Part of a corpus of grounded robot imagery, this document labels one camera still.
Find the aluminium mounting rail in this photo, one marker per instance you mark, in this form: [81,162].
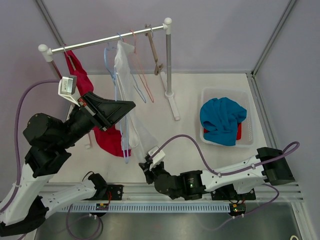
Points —
[147,192]

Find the white t shirt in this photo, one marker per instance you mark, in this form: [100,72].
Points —
[136,140]

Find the clothes rack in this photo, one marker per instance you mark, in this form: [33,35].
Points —
[166,77]

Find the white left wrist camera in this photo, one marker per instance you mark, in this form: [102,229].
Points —
[67,89]

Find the red t shirt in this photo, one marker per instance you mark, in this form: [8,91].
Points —
[239,131]

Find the wooden clip hanger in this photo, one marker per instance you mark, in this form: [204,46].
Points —
[158,67]

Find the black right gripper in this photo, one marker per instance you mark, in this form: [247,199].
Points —
[149,172]

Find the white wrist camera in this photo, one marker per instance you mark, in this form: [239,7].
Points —
[154,157]
[67,89]

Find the pink wire hanger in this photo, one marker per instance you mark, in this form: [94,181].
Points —
[144,79]

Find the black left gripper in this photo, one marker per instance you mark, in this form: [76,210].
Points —
[104,112]

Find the white plastic basket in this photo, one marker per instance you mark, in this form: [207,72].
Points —
[248,133]

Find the white slotted cable duct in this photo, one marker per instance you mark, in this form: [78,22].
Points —
[118,207]

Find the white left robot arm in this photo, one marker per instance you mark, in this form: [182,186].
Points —
[49,138]

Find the light blue hanger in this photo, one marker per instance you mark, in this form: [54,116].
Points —
[122,124]
[124,59]

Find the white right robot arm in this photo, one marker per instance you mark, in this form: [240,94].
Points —
[268,166]

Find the blue t shirt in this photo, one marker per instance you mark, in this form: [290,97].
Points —
[220,118]

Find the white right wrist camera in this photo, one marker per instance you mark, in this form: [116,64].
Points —
[154,157]

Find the magenta t shirt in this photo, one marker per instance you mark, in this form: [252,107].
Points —
[110,140]

